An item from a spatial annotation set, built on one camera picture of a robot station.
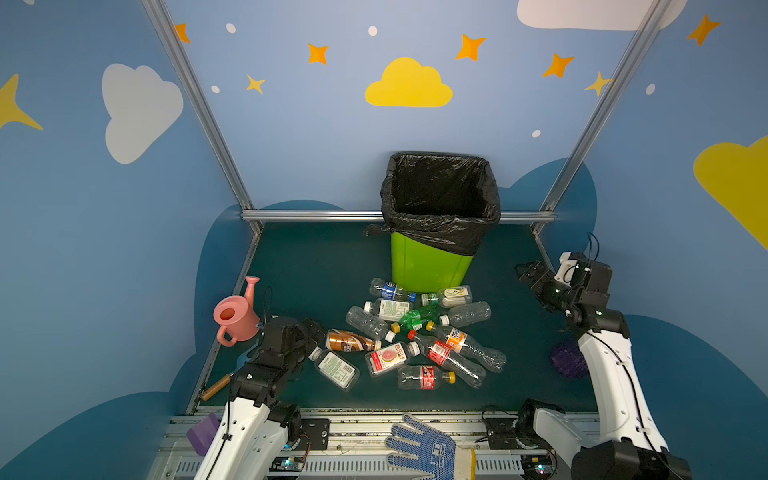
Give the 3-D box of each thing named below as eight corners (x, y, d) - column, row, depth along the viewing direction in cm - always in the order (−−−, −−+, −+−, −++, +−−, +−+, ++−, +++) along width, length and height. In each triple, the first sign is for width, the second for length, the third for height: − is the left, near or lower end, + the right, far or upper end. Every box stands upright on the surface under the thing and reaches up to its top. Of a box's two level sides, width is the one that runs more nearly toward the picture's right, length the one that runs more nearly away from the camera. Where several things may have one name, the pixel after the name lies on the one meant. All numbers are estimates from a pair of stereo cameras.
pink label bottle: (368, 377, 83) (368, 375, 81) (362, 357, 87) (361, 354, 85) (412, 361, 86) (412, 358, 84) (404, 342, 89) (404, 339, 88)
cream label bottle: (424, 311, 97) (425, 305, 94) (420, 298, 101) (421, 291, 97) (472, 303, 99) (475, 296, 96) (467, 290, 103) (470, 283, 99)
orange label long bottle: (422, 333, 92) (423, 329, 89) (430, 320, 95) (431, 315, 92) (498, 376, 84) (501, 372, 81) (504, 360, 87) (508, 355, 84)
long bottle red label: (404, 343, 90) (404, 339, 87) (414, 328, 93) (415, 323, 90) (478, 391, 81) (481, 387, 78) (486, 372, 84) (489, 368, 82)
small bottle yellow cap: (397, 391, 82) (398, 386, 78) (397, 369, 85) (397, 364, 82) (454, 391, 82) (457, 386, 78) (451, 369, 86) (454, 364, 82)
